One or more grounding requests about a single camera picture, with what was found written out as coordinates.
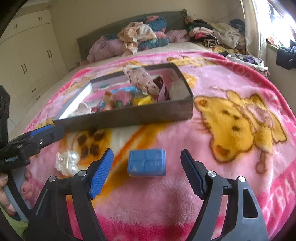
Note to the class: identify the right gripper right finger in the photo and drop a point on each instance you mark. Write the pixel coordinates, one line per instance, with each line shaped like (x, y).
(243, 219)

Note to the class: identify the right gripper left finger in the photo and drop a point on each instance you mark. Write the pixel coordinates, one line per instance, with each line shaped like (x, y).
(50, 219)

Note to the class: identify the orange spiral hair clip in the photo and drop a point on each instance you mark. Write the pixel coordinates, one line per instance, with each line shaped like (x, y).
(108, 100)

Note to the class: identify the small blue plastic box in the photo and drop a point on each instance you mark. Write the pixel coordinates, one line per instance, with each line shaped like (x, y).
(148, 163)

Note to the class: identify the person's left hand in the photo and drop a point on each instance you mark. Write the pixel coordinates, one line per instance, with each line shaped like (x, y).
(26, 191)

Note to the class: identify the cream claw hair clip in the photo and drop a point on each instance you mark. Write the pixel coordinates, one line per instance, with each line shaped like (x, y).
(82, 109)

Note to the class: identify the cream wardrobe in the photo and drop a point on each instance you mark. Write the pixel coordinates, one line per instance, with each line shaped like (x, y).
(31, 61)

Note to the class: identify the pink bear print blanket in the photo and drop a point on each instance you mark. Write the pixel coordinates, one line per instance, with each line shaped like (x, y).
(241, 125)

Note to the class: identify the blue printed card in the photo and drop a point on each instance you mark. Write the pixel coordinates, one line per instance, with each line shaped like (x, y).
(131, 89)

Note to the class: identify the yellow rings in bag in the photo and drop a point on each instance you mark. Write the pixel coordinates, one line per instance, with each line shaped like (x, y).
(143, 100)

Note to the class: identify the floral fabric bow scrunchie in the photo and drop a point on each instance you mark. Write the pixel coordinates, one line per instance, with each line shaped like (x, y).
(141, 79)

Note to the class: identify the shallow dark cardboard box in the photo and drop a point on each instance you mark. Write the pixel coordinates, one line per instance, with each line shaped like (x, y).
(129, 108)

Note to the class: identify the glossy maroon hair clip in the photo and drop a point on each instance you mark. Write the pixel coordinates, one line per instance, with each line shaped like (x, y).
(163, 94)

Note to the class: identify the dark clothes on windowsill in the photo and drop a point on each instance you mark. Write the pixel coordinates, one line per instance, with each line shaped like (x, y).
(286, 56)

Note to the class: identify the cream curtain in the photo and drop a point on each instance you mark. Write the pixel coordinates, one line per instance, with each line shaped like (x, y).
(255, 33)

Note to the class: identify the pile of bedding and clothes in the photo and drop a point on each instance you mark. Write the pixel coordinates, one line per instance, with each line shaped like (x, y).
(143, 34)

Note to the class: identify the clothes pile by window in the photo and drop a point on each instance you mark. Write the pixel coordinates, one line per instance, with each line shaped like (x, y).
(225, 39)

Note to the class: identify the dark green headboard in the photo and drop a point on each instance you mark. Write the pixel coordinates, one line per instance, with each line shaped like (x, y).
(175, 20)

